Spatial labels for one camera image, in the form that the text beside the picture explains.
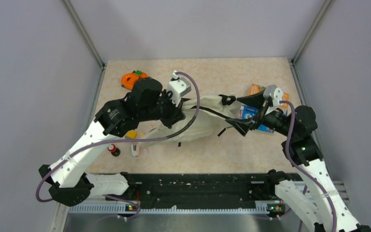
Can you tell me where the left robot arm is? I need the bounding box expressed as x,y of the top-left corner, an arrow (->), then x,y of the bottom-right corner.
39,77 -> 191,206

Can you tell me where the blue book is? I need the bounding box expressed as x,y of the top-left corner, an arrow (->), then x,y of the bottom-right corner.
238,104 -> 276,133

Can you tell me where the yellow grey sharpener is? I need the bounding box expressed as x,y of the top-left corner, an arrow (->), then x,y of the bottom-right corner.
124,130 -> 138,139

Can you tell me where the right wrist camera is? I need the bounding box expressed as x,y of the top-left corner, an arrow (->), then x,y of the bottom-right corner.
263,85 -> 284,115

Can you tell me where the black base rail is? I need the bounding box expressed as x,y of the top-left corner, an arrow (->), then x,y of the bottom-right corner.
120,173 -> 281,210

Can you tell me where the pink white correction tape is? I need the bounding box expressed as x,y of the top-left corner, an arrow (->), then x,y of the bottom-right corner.
130,144 -> 140,157

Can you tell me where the orange green book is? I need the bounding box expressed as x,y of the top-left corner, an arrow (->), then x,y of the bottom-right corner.
248,84 -> 289,109

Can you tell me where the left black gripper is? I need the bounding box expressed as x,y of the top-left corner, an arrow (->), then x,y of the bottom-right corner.
140,88 -> 186,129

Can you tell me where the cream canvas backpack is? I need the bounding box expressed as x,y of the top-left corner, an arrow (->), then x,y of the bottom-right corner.
140,94 -> 242,148

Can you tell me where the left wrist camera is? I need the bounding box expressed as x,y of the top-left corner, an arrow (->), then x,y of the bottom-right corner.
166,70 -> 191,107

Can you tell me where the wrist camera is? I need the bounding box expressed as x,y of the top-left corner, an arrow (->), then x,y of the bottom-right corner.
166,70 -> 191,107
263,85 -> 284,115

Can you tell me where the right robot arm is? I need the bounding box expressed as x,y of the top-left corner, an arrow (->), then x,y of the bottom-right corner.
249,101 -> 371,232

